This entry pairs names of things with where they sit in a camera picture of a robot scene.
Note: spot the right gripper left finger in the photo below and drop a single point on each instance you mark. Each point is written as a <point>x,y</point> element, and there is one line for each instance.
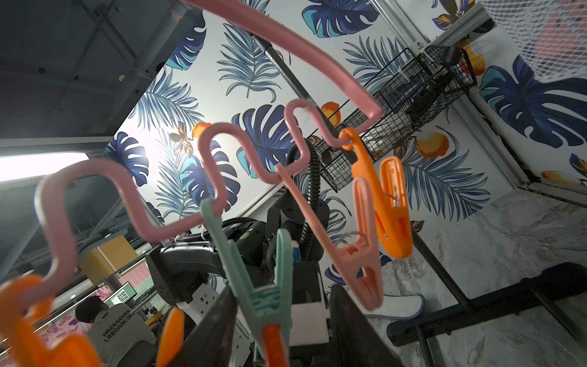
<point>210,341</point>

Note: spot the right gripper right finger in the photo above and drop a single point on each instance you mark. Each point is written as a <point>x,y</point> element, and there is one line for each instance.
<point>355,342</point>

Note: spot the dark navy insole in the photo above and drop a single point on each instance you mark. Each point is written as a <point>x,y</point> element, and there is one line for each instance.
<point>398,308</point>

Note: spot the black clothes rack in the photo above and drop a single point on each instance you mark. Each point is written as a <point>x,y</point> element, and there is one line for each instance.
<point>550,259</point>

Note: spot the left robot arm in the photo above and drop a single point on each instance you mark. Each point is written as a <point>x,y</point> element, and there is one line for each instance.
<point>178,271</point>

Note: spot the pink clip hanger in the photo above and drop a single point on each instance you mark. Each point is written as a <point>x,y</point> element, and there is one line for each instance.
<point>49,196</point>

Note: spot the person in white shirt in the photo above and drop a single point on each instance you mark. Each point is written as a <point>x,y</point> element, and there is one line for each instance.
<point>114,331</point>

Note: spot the orange clothes peg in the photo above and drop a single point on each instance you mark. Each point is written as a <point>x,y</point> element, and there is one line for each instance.
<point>389,196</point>
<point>24,336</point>

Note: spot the pink triangle item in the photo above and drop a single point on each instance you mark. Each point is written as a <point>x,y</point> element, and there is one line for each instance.
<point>561,43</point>

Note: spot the black wire basket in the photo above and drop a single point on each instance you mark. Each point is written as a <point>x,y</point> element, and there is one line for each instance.
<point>413,91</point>

